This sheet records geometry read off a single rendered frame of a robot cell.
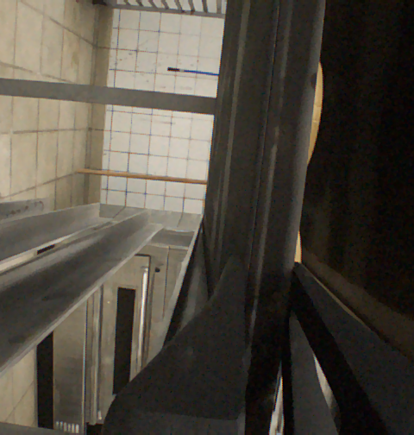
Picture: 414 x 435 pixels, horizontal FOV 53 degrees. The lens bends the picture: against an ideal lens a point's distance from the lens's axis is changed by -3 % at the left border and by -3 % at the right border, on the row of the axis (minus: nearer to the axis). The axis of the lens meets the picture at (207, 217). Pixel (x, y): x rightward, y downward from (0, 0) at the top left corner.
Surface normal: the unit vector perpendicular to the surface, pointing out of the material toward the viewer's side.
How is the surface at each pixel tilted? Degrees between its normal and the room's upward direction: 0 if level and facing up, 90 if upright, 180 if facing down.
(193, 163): 90
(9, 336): 90
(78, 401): 90
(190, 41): 90
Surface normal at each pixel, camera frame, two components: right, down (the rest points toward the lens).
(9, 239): 0.99, 0.11
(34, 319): 0.11, -0.99
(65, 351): -0.07, 0.23
